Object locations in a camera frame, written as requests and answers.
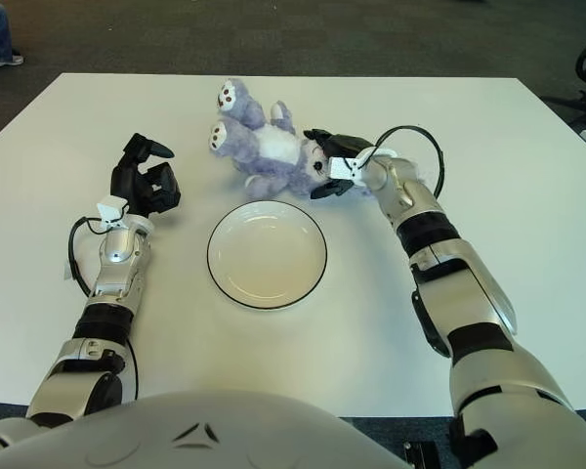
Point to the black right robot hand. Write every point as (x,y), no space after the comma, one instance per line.
(349,145)

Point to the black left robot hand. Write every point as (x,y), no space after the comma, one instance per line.
(124,183)

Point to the purple plush bunny doll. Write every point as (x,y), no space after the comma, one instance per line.
(268,146)

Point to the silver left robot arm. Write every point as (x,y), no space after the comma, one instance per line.
(117,249)

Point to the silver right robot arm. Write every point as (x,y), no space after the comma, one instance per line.
(469,303)

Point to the white plate with black rim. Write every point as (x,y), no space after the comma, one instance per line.
(268,259)

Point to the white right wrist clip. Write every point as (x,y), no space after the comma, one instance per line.
(339,168)

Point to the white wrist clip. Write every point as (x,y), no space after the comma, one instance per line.
(339,168)
(111,207)

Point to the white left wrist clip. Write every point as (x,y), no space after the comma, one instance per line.
(111,207)

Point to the grey robot torso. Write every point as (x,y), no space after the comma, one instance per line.
(200,430)

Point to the black bracket below table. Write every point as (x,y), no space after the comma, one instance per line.
(420,456)

